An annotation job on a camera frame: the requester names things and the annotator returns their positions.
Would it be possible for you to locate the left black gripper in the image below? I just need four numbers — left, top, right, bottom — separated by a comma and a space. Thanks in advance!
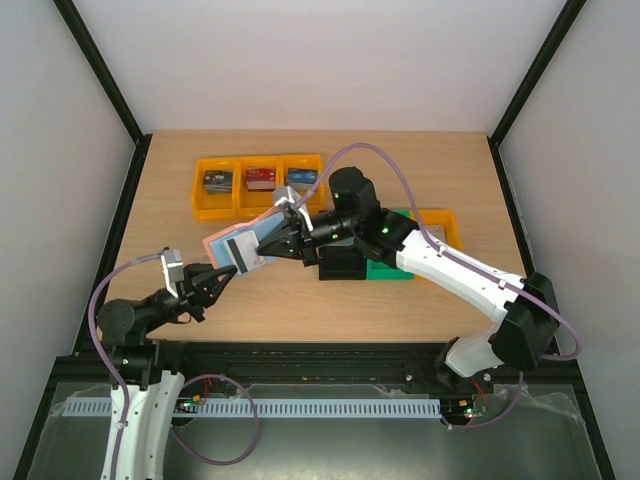
143, 260, 236, 334

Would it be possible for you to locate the pink card holder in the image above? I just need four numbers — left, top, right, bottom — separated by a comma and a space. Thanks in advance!
203, 208, 284, 276

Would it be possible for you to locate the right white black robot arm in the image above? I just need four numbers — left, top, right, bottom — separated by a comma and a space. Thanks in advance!
257, 167, 559, 392

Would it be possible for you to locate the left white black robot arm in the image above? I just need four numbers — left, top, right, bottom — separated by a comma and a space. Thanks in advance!
87, 261, 237, 479

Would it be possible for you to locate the blue card stack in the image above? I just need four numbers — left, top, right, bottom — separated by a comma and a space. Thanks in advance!
285, 168, 318, 190

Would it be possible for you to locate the red card stack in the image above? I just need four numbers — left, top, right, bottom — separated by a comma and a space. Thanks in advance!
245, 166, 277, 191

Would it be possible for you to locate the black card stack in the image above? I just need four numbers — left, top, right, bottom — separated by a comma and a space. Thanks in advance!
202, 170, 234, 195

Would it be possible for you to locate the pink card in bin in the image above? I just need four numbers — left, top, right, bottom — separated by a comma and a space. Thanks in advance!
426, 225, 447, 243

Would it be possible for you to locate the black bin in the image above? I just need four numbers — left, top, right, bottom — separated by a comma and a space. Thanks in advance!
318, 240, 367, 281

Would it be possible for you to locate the yellow bin left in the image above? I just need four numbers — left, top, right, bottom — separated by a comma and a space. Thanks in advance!
191, 157, 240, 221

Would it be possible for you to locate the yellow bin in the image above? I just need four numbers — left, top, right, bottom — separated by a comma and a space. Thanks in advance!
191, 157, 240, 221
281, 154, 326, 214
233, 155, 282, 219
409, 209, 463, 251

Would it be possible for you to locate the yellow bin middle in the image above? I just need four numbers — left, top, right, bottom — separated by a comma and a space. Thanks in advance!
233, 155, 282, 219

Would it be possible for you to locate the green bin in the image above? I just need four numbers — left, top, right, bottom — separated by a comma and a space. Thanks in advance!
364, 208, 417, 280

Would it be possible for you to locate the yellow bin far right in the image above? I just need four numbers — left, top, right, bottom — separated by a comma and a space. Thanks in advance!
409, 209, 463, 251

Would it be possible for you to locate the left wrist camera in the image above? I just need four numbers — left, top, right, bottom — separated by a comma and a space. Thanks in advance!
160, 248, 184, 298

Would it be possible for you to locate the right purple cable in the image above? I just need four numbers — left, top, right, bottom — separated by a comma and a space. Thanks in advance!
294, 142, 585, 432

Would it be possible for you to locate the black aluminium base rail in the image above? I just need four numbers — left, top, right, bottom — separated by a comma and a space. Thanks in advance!
52, 340, 586, 396

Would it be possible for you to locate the white slotted cable duct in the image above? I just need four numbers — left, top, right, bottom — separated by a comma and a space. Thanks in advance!
52, 395, 442, 419

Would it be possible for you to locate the left black frame post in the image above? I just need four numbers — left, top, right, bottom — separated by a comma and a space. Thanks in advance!
52, 0, 151, 146

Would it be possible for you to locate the black frame post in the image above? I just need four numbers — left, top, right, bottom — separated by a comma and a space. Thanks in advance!
488, 0, 589, 146
52, 0, 151, 146

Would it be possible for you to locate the right black frame post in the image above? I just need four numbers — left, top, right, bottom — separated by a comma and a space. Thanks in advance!
488, 0, 589, 146

